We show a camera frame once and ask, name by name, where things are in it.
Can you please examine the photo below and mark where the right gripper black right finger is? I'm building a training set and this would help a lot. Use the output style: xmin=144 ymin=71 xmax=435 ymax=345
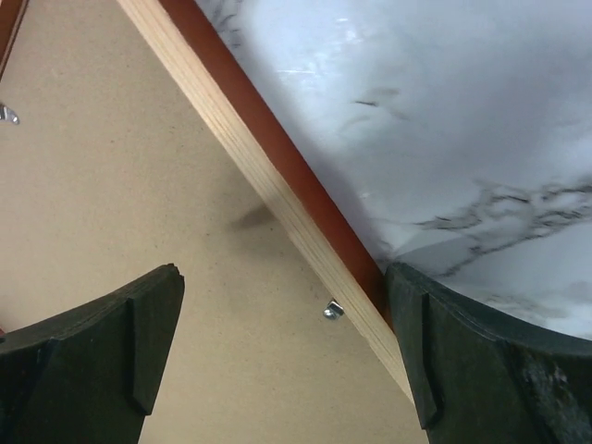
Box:
xmin=386 ymin=263 xmax=591 ymax=444

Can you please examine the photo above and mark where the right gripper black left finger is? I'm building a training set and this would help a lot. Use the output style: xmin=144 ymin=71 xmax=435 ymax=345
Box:
xmin=1 ymin=264 xmax=185 ymax=443

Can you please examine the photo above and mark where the brown cardboard backing board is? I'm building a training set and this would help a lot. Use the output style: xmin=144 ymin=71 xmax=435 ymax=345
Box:
xmin=1 ymin=1 xmax=426 ymax=443

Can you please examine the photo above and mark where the orange wooden picture frame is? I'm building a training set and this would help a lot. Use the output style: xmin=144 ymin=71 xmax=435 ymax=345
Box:
xmin=1 ymin=1 xmax=410 ymax=393

